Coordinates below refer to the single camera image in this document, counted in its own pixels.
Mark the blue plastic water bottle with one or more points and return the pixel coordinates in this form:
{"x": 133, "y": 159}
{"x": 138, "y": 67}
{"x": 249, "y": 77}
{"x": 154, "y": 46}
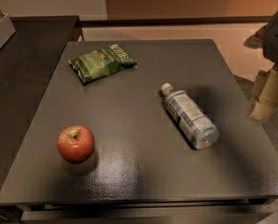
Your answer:
{"x": 194, "y": 124}

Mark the dark side table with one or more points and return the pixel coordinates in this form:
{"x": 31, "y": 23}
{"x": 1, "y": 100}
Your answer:
{"x": 27, "y": 62}

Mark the red apple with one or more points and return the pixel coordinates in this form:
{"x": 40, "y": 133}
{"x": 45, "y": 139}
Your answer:
{"x": 75, "y": 143}

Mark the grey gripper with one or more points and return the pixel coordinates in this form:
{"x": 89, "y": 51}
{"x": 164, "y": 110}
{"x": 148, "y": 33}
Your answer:
{"x": 277, "y": 36}

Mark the green chip bag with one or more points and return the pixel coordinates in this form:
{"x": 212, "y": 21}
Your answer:
{"x": 101, "y": 63}

